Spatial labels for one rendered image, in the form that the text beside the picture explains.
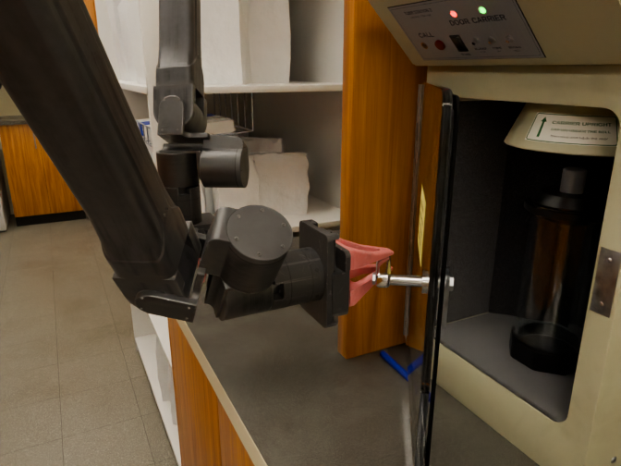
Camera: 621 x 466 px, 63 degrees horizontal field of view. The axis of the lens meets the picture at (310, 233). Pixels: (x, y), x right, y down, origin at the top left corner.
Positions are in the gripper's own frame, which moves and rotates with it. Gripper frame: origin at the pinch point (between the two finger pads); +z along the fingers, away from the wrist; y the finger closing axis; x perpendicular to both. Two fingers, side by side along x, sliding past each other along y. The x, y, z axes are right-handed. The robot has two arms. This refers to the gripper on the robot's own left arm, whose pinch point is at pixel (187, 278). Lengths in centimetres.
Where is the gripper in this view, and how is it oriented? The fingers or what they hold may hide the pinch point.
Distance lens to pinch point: 80.9
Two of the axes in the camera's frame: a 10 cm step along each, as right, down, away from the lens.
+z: 0.1, 9.6, 2.9
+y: 8.9, -1.4, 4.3
